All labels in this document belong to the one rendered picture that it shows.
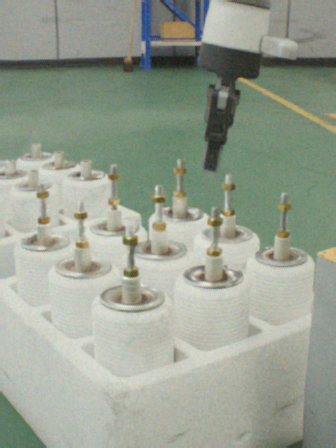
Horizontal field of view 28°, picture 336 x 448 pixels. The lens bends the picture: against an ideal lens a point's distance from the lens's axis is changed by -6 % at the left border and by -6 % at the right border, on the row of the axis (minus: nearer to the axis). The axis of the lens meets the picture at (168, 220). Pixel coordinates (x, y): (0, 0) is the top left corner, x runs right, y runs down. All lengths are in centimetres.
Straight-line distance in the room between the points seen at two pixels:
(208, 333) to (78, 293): 17
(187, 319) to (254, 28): 36
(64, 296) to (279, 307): 28
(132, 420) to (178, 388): 7
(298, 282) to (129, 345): 26
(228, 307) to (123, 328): 14
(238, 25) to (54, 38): 648
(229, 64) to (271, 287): 30
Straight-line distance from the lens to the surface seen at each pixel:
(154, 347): 81
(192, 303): 86
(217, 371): 84
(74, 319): 90
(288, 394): 96
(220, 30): 81
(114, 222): 106
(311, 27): 757
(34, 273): 99
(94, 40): 724
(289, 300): 93
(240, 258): 101
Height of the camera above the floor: 58
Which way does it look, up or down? 17 degrees down
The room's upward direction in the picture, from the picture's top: straight up
